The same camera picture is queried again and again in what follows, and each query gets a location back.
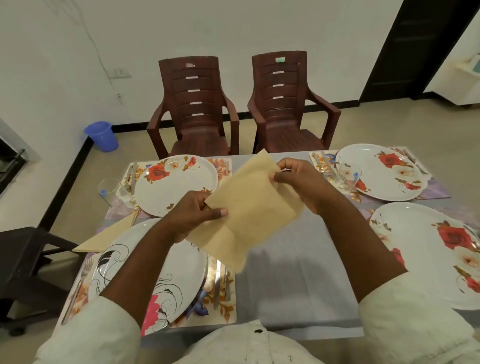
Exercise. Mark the dark window frame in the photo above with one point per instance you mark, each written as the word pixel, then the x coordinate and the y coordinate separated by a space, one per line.
pixel 9 165

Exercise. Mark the person's right hand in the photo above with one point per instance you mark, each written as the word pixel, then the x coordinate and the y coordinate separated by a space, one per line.
pixel 307 185

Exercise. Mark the person's left forearm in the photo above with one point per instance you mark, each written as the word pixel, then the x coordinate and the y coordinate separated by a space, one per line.
pixel 146 262

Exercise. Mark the black chair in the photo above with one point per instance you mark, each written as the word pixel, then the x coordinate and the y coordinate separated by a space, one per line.
pixel 26 258

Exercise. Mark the dark wooden door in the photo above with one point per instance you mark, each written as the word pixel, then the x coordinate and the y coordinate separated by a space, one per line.
pixel 408 48

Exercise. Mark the person's right forearm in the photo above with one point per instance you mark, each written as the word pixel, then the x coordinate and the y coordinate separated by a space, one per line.
pixel 360 247

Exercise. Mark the person's left hand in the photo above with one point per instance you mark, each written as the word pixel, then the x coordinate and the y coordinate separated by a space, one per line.
pixel 187 217

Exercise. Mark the steel table knife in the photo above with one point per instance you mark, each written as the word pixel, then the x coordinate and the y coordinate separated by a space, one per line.
pixel 328 165

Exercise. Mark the beige cloth napkin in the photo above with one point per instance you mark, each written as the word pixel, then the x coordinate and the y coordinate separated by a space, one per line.
pixel 251 210

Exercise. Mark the clear drinking glass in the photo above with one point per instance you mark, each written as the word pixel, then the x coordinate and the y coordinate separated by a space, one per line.
pixel 348 176
pixel 108 193

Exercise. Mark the white wall socket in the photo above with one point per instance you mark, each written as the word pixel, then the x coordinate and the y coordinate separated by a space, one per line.
pixel 122 72

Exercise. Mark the grey tablecloth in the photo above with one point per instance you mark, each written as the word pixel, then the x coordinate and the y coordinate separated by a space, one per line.
pixel 292 277

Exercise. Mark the blue plastic bucket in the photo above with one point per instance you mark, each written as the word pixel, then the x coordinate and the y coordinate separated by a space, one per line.
pixel 102 135

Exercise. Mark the white plate with red rose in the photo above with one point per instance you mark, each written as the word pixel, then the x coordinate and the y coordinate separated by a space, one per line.
pixel 386 176
pixel 176 187

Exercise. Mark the large white rose plate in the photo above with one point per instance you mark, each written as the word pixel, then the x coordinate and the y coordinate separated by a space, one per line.
pixel 423 247

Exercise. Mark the folded beige napkin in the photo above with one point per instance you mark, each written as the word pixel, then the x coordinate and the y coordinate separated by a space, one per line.
pixel 107 236

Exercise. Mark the white cabinet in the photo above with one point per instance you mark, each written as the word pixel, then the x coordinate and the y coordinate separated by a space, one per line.
pixel 459 80

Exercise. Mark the steel spoon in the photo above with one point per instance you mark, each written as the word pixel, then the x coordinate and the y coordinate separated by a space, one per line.
pixel 227 285
pixel 414 161

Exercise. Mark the white shirt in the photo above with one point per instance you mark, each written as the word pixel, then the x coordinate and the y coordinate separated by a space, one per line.
pixel 405 330

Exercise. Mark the person's right thumb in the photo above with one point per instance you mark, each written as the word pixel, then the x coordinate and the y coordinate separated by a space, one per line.
pixel 285 177

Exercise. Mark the person's left thumb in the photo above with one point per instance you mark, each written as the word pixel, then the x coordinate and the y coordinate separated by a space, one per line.
pixel 215 213

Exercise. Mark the steel fork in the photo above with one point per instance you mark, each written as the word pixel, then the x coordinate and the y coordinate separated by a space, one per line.
pixel 132 180
pixel 318 163

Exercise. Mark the brown plastic armchair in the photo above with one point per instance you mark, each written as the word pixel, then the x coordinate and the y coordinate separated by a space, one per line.
pixel 195 108
pixel 285 105

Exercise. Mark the white plate with black swirls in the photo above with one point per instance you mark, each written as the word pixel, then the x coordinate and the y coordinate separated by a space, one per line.
pixel 183 270

